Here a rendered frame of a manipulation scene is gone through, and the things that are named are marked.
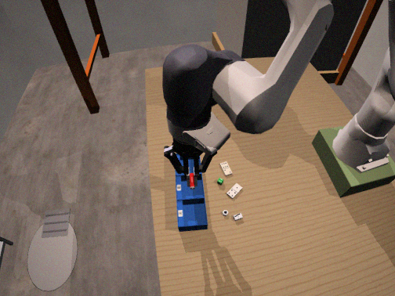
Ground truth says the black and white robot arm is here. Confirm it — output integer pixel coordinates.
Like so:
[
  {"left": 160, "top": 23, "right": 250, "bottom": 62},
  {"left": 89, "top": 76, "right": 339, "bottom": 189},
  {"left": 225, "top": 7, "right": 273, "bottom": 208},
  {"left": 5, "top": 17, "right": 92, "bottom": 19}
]
[{"left": 162, "top": 0, "right": 395, "bottom": 173}]

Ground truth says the white domino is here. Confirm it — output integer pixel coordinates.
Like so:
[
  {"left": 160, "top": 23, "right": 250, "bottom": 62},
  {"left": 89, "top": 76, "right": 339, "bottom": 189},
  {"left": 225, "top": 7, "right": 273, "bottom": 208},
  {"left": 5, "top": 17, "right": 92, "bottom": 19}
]
[
  {"left": 226, "top": 183, "right": 242, "bottom": 199},
  {"left": 220, "top": 162, "right": 232, "bottom": 176}
]

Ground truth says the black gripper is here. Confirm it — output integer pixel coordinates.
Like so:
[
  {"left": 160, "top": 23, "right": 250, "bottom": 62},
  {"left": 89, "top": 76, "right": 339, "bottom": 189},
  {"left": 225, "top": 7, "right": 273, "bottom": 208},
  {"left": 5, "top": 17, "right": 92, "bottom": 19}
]
[{"left": 164, "top": 137, "right": 217, "bottom": 187}]

